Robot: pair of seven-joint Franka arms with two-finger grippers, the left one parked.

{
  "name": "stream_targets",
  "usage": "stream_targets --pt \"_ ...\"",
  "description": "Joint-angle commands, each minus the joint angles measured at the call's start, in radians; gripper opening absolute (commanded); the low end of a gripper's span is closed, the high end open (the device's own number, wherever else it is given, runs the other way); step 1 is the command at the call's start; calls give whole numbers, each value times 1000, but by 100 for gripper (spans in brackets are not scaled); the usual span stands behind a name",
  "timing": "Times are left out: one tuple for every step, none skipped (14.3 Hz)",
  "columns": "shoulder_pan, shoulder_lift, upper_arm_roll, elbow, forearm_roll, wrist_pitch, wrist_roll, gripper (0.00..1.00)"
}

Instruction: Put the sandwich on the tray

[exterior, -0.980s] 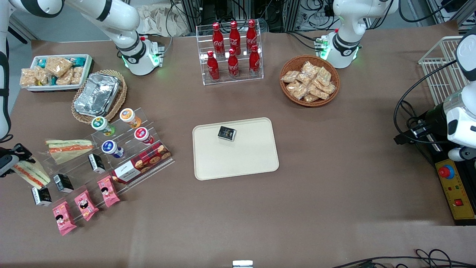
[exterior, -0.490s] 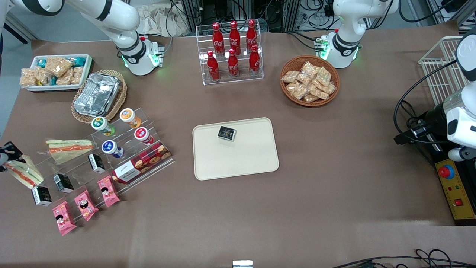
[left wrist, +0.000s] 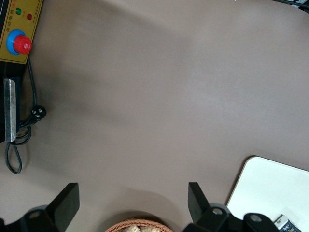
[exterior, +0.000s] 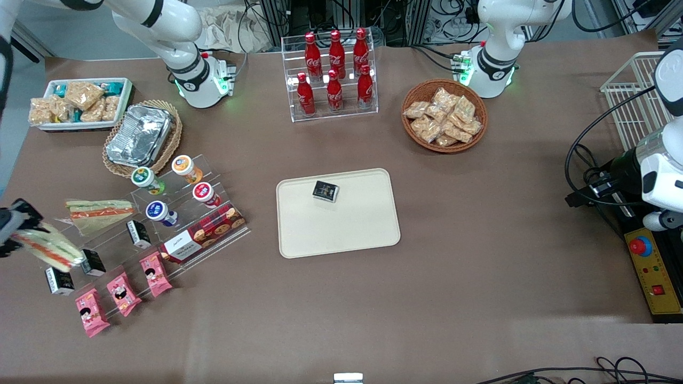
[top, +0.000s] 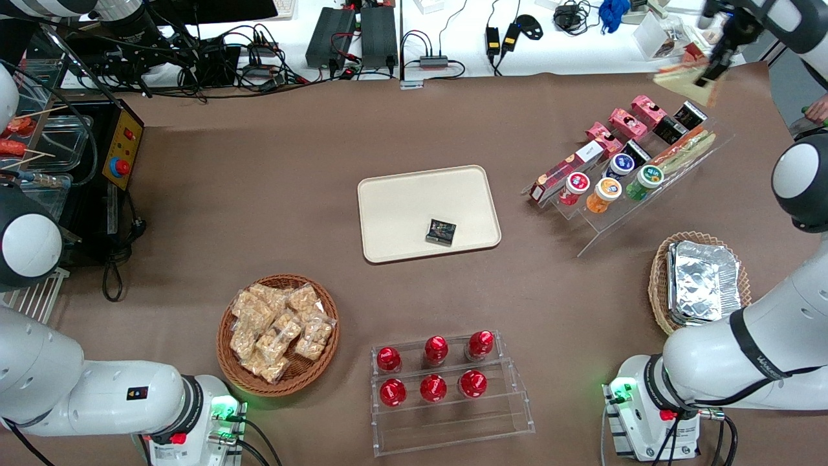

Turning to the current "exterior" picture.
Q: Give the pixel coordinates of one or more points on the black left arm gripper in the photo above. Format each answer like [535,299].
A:
[622,166]

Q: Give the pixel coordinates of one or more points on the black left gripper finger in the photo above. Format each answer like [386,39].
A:
[26,214]

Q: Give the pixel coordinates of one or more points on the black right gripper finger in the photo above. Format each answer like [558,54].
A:
[8,249]

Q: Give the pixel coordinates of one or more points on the plastic triangle sandwich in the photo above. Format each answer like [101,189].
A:
[53,250]
[98,212]

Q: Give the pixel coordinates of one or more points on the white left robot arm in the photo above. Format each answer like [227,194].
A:
[499,32]

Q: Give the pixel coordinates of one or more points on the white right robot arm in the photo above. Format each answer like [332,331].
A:
[176,26]

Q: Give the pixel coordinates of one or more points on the cream plastic serving tray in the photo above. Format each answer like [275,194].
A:
[341,229]

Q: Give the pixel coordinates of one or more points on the small black snack box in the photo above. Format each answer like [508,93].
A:
[139,234]
[326,191]
[60,281]
[93,263]

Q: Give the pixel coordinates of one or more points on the clear wrapped rice cracker packet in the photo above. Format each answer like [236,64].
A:
[416,110]
[110,108]
[446,141]
[84,95]
[444,97]
[92,112]
[464,109]
[456,132]
[426,129]
[436,113]
[39,111]
[60,109]

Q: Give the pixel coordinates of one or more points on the pink snack packet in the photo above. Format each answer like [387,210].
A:
[155,274]
[92,313]
[123,294]

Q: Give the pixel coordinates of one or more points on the yellow emergency stop control box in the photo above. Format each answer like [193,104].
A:
[659,277]

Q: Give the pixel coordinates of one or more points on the green lid drink cup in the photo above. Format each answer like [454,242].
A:
[145,179]

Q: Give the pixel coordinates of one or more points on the blue lid drink cup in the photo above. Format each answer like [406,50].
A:
[158,212]

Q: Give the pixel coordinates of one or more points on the aluminium foil container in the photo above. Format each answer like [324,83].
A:
[139,136]

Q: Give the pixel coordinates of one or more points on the white rectangular snack bin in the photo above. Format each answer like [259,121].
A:
[125,98]

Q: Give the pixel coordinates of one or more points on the clear acrylic stepped display stand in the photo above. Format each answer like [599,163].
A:
[184,213]

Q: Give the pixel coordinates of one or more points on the orange lid drink cup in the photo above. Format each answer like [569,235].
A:
[184,166]

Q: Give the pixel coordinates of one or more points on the oval light wicker basket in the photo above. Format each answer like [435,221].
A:
[173,138]

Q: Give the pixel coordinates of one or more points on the red lid drink cup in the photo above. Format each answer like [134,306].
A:
[204,193]

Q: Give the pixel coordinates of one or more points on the red plaid cookie box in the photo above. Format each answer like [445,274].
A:
[205,232]

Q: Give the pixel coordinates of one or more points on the round brown wicker basket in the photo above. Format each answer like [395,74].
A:
[413,136]

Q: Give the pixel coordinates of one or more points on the crumpled beige plastic sheet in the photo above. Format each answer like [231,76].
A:
[229,29]

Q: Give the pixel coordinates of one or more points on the red cola bottle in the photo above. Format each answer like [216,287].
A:
[334,93]
[361,50]
[365,88]
[336,53]
[312,58]
[306,96]

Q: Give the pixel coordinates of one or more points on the clear acrylic bottle rack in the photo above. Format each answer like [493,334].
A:
[331,116]

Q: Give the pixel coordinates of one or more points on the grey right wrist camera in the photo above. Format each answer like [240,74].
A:
[5,224]

